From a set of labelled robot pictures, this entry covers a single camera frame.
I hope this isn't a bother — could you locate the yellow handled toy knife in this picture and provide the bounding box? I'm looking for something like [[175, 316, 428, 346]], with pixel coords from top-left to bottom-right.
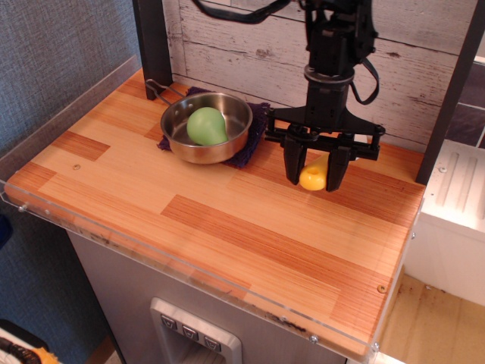
[[299, 154, 329, 191]]

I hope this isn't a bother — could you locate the dark right frame post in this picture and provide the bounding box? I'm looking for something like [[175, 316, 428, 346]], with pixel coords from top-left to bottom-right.
[[415, 0, 484, 185]]

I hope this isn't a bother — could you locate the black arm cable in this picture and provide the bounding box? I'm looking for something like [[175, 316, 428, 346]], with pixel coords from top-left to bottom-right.
[[191, 0, 381, 106]]

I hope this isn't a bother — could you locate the dark left frame post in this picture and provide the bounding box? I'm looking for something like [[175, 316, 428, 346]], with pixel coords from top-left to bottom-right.
[[132, 0, 173, 100]]

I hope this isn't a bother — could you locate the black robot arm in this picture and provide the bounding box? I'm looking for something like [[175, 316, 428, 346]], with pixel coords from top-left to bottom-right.
[[265, 1, 386, 192]]

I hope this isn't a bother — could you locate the white toy sink unit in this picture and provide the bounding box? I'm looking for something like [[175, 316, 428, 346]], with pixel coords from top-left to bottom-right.
[[404, 140, 484, 305]]

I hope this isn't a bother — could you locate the green toy pear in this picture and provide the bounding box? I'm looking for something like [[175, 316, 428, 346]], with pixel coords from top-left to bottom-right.
[[186, 107, 228, 146]]

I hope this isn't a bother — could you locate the clear acrylic edge guard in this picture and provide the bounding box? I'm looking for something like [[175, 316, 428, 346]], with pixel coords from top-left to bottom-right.
[[5, 174, 424, 362]]

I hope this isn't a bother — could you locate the purple knitted cloth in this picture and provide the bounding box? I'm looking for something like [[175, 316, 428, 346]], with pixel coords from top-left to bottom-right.
[[158, 87, 270, 168]]

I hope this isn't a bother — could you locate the orange object bottom left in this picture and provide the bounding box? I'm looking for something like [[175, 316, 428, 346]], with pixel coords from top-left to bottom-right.
[[32, 347, 60, 364]]

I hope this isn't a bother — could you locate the dark frame post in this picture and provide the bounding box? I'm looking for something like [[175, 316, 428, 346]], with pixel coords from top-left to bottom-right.
[[132, 0, 173, 100], [415, 0, 484, 185]]

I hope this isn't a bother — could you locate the stainless steel pot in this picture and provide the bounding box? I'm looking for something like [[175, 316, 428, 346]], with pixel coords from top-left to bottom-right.
[[145, 79, 254, 168]]

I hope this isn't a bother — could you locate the silver dispenser panel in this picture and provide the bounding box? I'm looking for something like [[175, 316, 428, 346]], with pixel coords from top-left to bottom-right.
[[150, 297, 243, 363]]

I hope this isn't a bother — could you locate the grey toy fridge cabinet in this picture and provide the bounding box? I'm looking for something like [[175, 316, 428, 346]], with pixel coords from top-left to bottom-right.
[[69, 233, 347, 363]]

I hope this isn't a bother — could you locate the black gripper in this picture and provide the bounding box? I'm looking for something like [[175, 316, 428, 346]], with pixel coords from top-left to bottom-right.
[[264, 74, 385, 192]]

